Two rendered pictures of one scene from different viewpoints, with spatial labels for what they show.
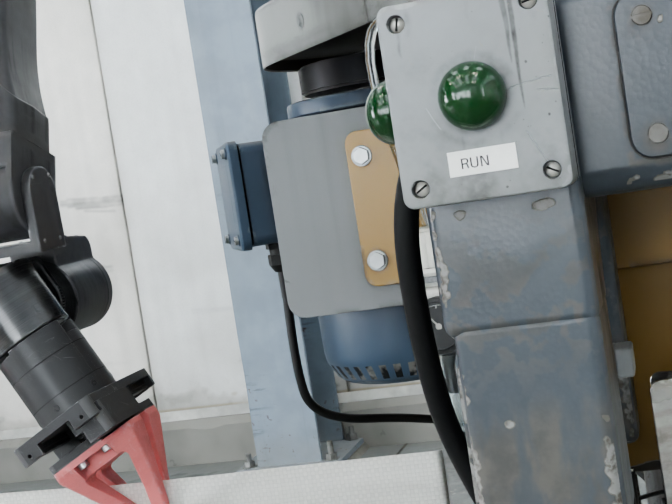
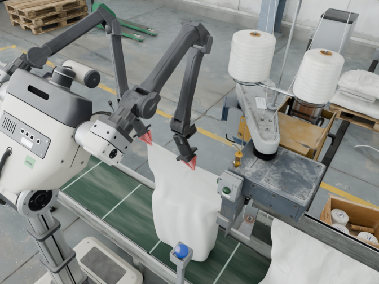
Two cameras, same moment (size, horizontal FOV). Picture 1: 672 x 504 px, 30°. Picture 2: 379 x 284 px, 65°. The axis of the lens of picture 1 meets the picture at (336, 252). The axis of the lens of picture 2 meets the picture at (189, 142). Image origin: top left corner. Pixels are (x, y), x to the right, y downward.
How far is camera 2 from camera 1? 0.86 m
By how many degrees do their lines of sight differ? 40
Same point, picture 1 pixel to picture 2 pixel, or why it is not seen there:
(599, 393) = (235, 210)
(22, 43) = (189, 104)
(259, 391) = (262, 16)
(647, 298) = not seen: hidden behind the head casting
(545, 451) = (228, 211)
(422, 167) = (219, 191)
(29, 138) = (186, 120)
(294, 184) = (231, 116)
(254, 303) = not seen: outside the picture
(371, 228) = (240, 129)
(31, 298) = (182, 140)
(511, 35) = (232, 187)
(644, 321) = not seen: hidden behind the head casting
